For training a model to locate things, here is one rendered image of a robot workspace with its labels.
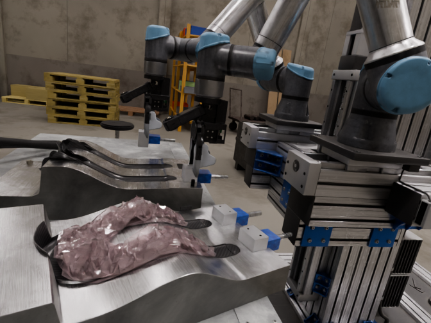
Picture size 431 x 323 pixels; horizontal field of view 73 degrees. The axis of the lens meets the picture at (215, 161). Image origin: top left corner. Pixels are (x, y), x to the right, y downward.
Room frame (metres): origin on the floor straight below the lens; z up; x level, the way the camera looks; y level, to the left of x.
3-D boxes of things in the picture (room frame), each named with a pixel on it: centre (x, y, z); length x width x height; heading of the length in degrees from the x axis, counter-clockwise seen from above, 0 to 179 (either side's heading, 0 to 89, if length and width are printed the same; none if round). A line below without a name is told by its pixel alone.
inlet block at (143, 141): (1.02, 0.22, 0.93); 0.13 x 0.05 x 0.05; 106
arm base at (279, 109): (1.30, -0.31, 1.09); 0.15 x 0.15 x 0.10
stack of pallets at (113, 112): (5.78, 2.72, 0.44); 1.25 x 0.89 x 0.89; 105
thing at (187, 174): (0.78, 0.02, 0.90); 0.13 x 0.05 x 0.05; 106
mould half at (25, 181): (0.76, 0.30, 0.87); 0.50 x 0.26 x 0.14; 106
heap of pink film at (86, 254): (0.45, 0.12, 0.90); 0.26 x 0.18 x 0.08; 123
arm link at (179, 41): (1.07, 0.15, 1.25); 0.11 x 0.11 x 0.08; 40
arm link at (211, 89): (0.77, 0.04, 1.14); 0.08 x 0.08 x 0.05
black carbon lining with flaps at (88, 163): (0.75, 0.28, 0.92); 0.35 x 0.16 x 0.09; 106
